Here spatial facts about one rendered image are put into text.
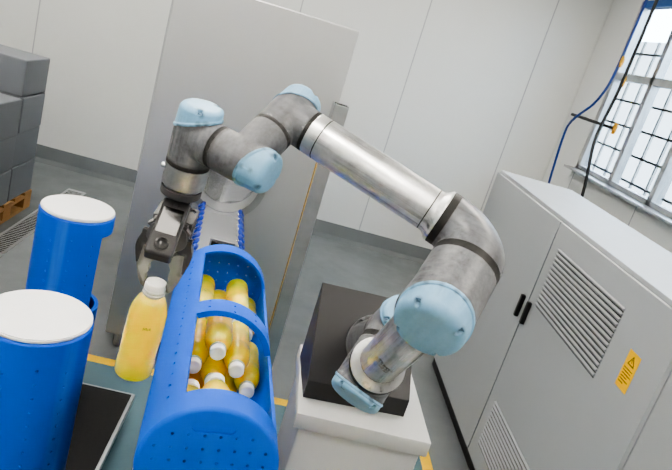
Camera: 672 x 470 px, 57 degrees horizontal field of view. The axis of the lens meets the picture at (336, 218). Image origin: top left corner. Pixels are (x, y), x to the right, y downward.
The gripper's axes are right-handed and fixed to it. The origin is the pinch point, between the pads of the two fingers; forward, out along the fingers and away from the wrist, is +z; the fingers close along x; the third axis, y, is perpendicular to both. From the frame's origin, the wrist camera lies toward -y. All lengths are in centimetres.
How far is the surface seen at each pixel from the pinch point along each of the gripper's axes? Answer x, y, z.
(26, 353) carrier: 30, 27, 50
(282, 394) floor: -59, 175, 171
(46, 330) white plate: 29, 34, 47
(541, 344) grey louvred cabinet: -156, 136, 69
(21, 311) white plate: 38, 40, 49
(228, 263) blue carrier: -10, 77, 39
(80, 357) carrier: 20, 37, 55
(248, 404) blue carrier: -23.6, -1.8, 20.1
